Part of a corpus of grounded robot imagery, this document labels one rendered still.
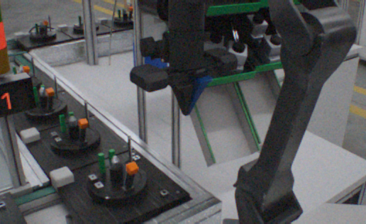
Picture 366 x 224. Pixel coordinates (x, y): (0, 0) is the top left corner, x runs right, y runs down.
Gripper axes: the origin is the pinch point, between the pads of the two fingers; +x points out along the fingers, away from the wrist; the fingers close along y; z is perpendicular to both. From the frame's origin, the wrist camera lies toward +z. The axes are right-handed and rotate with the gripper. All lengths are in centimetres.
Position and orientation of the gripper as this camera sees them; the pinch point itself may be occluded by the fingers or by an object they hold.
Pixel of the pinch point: (186, 96)
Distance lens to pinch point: 70.4
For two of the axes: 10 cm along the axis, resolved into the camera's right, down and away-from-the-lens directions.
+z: -5.8, -3.6, 7.3
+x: 0.0, 9.0, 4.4
